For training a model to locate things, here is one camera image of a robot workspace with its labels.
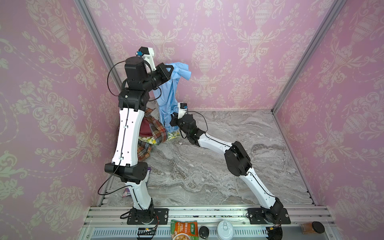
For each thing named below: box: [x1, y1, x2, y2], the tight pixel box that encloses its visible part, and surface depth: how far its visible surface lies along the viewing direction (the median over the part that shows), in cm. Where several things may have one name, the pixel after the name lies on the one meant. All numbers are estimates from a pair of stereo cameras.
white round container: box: [217, 220, 235, 240], surface depth 67 cm
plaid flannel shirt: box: [137, 108, 169, 161], surface depth 98 cm
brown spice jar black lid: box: [300, 221, 325, 235], surface depth 65 cm
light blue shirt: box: [153, 62, 192, 133], surface depth 74 cm
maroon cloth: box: [139, 117, 153, 137], surface depth 98 cm
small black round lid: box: [199, 226, 210, 239], surface depth 63 cm
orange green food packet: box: [170, 219, 200, 240], surface depth 70 cm
